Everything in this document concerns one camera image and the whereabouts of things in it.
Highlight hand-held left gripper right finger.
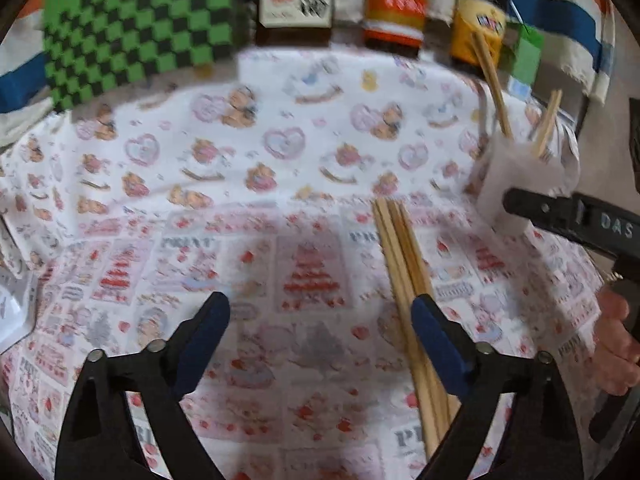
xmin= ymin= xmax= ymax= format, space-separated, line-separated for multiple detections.
xmin=411 ymin=294 xmax=586 ymax=480

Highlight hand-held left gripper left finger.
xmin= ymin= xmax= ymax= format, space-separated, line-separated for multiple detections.
xmin=54 ymin=291 xmax=231 ymax=480

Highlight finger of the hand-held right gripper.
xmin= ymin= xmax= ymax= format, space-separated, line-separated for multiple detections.
xmin=502 ymin=187 xmax=582 ymax=234

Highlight translucent plastic cup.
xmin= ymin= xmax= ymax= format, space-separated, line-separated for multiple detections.
xmin=476 ymin=130 xmax=581 ymax=237

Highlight pile of wooden chopsticks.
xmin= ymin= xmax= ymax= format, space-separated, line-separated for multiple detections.
xmin=372 ymin=197 xmax=462 ymax=457

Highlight single bamboo chopstick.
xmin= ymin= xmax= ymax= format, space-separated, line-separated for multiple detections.
xmin=477 ymin=32 xmax=514 ymax=138
xmin=471 ymin=34 xmax=507 ymax=137
xmin=530 ymin=91 xmax=557 ymax=157
xmin=536 ymin=90 xmax=564 ymax=158

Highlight person's right hand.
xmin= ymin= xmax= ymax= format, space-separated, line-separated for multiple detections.
xmin=594 ymin=287 xmax=640 ymax=397

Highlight cartoon printed tablecloth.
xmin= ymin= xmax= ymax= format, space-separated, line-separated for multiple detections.
xmin=0 ymin=45 xmax=607 ymax=480

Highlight green drink carton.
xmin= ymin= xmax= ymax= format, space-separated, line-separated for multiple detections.
xmin=500 ymin=22 xmax=546 ymax=102

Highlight striped printed cloth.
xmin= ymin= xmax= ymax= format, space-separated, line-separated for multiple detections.
xmin=0 ymin=0 xmax=617 ymax=126

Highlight yellow label dark bottle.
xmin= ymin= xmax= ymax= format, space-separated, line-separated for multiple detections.
xmin=447 ymin=0 xmax=512 ymax=79

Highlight red label sauce bottle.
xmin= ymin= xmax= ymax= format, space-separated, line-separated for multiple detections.
xmin=362 ymin=0 xmax=434 ymax=59

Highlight white label glass bottle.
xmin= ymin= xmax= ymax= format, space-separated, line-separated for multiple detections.
xmin=255 ymin=0 xmax=336 ymax=49

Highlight green checkered box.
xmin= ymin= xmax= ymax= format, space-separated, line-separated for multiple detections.
xmin=42 ymin=0 xmax=242 ymax=112

